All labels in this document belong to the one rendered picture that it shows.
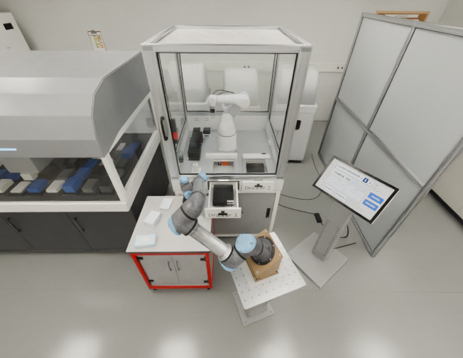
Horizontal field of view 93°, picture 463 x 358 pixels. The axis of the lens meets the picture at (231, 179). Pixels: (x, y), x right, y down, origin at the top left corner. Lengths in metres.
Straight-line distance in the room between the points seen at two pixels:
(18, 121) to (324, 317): 2.76
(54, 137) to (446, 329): 3.44
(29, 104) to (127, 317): 1.84
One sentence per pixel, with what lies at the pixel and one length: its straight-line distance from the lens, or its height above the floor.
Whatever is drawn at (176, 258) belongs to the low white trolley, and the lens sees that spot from 1.91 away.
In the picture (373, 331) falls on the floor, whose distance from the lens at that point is 2.63.
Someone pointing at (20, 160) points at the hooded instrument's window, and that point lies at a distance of 2.11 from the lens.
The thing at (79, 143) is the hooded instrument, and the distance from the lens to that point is 1.74.
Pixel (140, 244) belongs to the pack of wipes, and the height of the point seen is 0.80.
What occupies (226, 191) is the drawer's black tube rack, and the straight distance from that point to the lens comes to 1.92.
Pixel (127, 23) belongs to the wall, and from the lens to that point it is 5.02.
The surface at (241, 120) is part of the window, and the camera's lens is 1.67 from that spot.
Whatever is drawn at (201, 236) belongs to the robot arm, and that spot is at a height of 1.16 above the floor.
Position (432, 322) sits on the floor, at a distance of 2.95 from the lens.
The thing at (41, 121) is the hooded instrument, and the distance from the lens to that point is 1.83.
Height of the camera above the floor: 2.23
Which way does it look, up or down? 41 degrees down
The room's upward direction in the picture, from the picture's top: 1 degrees clockwise
